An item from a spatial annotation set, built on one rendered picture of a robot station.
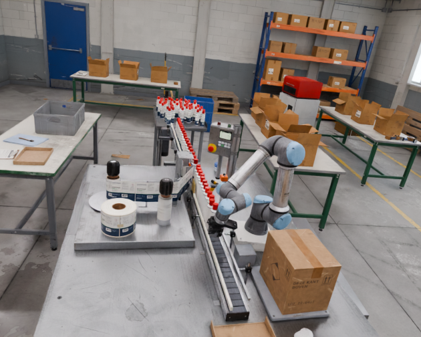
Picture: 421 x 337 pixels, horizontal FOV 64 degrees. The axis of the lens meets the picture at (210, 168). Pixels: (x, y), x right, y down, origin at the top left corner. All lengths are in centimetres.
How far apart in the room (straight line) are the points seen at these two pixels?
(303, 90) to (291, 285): 609
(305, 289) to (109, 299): 90
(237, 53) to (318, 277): 841
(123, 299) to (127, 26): 838
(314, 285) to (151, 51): 844
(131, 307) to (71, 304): 27
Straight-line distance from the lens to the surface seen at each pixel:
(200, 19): 946
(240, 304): 170
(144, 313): 168
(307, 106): 755
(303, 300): 174
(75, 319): 168
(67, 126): 384
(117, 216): 195
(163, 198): 205
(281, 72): 931
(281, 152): 185
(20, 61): 1036
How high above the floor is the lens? 205
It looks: 23 degrees down
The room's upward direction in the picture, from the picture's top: 7 degrees clockwise
